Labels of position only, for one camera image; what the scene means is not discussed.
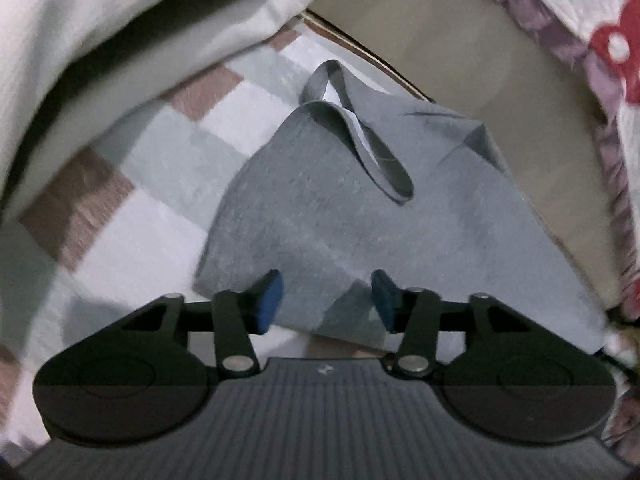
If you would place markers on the white quilt with red bears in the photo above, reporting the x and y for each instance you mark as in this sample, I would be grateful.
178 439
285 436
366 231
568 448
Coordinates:
598 40

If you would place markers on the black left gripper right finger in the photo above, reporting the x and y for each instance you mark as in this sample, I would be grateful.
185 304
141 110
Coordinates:
498 371

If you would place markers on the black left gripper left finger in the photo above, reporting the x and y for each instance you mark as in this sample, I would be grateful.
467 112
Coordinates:
154 370

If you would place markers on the checkered storage bag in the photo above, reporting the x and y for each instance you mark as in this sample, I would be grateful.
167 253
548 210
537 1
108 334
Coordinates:
126 219

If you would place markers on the folded cream garment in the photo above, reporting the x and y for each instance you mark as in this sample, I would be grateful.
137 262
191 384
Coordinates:
71 68

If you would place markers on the grey knit garment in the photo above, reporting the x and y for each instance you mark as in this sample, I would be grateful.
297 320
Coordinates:
356 180

